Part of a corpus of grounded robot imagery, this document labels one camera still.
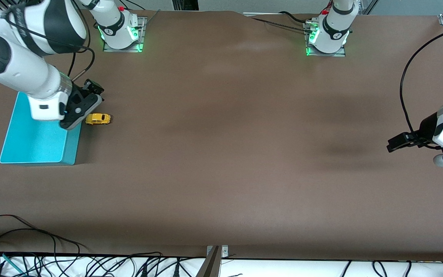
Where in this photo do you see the black cable at arm base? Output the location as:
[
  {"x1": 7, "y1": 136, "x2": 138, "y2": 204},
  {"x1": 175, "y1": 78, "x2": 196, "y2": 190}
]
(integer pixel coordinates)
[{"x1": 250, "y1": 11, "x2": 316, "y2": 33}]

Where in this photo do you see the thin black looped cable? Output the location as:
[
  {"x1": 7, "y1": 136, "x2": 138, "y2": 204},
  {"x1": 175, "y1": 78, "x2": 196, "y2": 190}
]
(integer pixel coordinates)
[{"x1": 0, "y1": 214, "x2": 89, "y2": 277}]

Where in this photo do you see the yellow beetle toy car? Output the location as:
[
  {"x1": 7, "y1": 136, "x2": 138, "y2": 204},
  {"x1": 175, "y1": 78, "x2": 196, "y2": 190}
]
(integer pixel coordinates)
[{"x1": 85, "y1": 113, "x2": 111, "y2": 125}]

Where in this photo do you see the small metal bracket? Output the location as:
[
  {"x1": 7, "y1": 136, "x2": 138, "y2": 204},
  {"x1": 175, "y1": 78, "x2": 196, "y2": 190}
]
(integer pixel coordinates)
[{"x1": 206, "y1": 245, "x2": 230, "y2": 258}]

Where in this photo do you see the black hanging cable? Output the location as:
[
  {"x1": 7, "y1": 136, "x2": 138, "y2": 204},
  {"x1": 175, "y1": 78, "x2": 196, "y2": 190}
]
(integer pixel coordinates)
[{"x1": 371, "y1": 261, "x2": 389, "y2": 277}]

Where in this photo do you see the grey metal bar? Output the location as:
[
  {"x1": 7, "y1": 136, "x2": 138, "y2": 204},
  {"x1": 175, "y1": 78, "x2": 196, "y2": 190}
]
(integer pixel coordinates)
[{"x1": 195, "y1": 246, "x2": 222, "y2": 277}]

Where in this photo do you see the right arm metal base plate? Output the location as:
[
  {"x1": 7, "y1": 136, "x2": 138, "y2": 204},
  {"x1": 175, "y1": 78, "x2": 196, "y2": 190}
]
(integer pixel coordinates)
[{"x1": 102, "y1": 16, "x2": 147, "y2": 53}]

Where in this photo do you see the teal plastic bin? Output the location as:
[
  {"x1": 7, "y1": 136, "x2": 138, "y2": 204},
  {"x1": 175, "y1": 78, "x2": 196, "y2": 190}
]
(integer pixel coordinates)
[{"x1": 0, "y1": 92, "x2": 82, "y2": 166}]

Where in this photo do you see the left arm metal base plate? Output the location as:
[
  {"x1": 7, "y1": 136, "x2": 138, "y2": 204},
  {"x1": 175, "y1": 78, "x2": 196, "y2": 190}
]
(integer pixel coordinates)
[{"x1": 303, "y1": 21, "x2": 347, "y2": 57}]

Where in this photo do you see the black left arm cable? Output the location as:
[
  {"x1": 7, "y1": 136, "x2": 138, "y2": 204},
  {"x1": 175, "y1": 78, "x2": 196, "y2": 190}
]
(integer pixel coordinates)
[{"x1": 400, "y1": 27, "x2": 443, "y2": 149}]

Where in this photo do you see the teal cable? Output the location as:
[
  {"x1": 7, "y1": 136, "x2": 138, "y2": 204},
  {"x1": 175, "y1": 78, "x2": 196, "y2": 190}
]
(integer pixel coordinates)
[{"x1": 0, "y1": 250, "x2": 26, "y2": 274}]

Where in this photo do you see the black cable with metal plug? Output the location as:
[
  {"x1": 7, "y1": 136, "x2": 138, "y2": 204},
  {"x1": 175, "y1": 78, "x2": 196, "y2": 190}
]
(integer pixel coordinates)
[{"x1": 70, "y1": 45, "x2": 96, "y2": 82}]

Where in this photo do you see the white ledge board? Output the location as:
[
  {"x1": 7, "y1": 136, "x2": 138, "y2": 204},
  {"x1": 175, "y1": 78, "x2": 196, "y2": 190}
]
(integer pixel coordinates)
[{"x1": 0, "y1": 255, "x2": 443, "y2": 277}]

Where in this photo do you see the aluminium frame strut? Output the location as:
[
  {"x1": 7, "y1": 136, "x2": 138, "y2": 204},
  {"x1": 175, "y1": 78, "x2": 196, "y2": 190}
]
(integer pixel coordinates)
[{"x1": 360, "y1": 0, "x2": 380, "y2": 15}]

